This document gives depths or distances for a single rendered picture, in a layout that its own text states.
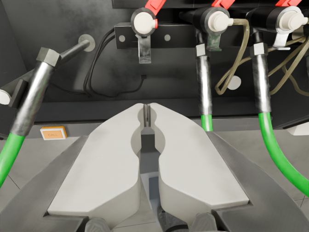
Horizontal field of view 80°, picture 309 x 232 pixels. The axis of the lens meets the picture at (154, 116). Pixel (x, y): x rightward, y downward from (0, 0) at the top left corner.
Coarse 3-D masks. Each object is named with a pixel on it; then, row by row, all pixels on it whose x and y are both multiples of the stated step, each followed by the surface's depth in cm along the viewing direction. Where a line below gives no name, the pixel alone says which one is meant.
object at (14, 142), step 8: (8, 136) 19; (16, 136) 19; (8, 144) 19; (16, 144) 19; (8, 152) 18; (16, 152) 19; (0, 160) 18; (8, 160) 18; (0, 168) 18; (8, 168) 18; (0, 176) 18; (0, 184) 18
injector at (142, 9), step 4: (140, 8) 19; (144, 8) 19; (136, 12) 19; (140, 12) 21; (148, 12) 19; (152, 12) 19; (132, 16) 20; (152, 16) 20; (132, 20) 20; (132, 24) 20; (132, 28) 20; (152, 28) 20; (136, 32) 20; (152, 32) 20; (144, 36) 21
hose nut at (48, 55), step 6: (42, 48) 20; (48, 48) 20; (42, 54) 20; (48, 54) 20; (54, 54) 20; (42, 60) 19; (48, 60) 20; (54, 60) 20; (60, 60) 21; (54, 66) 20
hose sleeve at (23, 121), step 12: (36, 72) 19; (48, 72) 20; (36, 84) 19; (48, 84) 20; (24, 96) 19; (36, 96) 19; (24, 108) 19; (36, 108) 20; (12, 120) 19; (24, 120) 19; (12, 132) 19; (24, 132) 19
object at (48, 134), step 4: (64, 128) 44; (44, 132) 43; (48, 132) 43; (52, 132) 43; (56, 132) 43; (60, 132) 43; (64, 132) 44; (44, 136) 43; (48, 136) 43; (52, 136) 43; (56, 136) 44; (60, 136) 44
